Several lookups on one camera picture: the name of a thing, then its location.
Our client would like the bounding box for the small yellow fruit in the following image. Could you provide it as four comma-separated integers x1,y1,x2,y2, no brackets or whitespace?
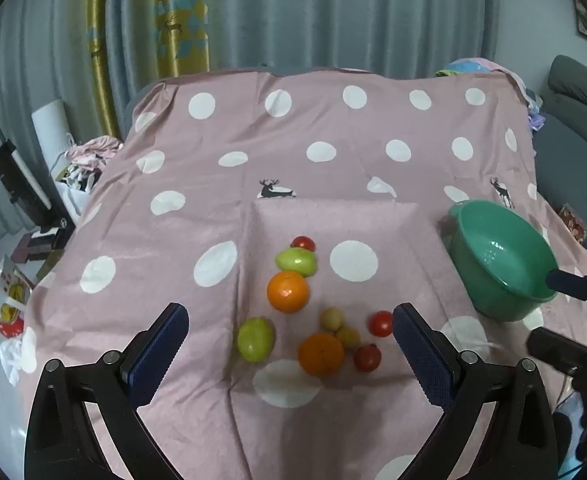
336,325,361,351
319,307,344,333

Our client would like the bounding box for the orange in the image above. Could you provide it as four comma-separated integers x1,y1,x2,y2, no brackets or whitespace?
298,333,345,378
266,271,311,314

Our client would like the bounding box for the green mango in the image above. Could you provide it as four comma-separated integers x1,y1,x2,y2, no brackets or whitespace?
275,247,317,278
237,318,276,363

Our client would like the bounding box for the snack packet on sofa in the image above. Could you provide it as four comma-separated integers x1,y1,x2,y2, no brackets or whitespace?
559,204,587,244

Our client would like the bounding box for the green plastic bowl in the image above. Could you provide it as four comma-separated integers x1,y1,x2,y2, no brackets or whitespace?
449,200,559,322

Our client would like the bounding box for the grey sofa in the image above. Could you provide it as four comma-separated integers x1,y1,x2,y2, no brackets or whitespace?
533,55,587,249

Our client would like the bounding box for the black stick vacuum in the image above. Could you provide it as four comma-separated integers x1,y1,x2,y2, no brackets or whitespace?
0,126,69,232

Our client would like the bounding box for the colourful cloth pile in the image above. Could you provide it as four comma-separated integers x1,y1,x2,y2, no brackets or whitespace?
433,57,547,134

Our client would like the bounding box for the pile of clothes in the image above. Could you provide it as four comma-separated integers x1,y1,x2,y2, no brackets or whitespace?
52,136,123,193

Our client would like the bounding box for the small red tomato far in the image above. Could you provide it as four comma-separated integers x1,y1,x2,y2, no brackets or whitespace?
290,235,316,252

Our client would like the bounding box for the pink polka dot tablecloth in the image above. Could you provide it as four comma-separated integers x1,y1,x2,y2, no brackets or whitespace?
19,70,587,479

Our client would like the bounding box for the white cylindrical appliance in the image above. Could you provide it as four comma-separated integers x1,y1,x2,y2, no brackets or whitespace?
31,99,75,182

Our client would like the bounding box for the yellow patterned curtain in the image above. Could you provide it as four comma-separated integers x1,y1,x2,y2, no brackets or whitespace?
86,0,211,138

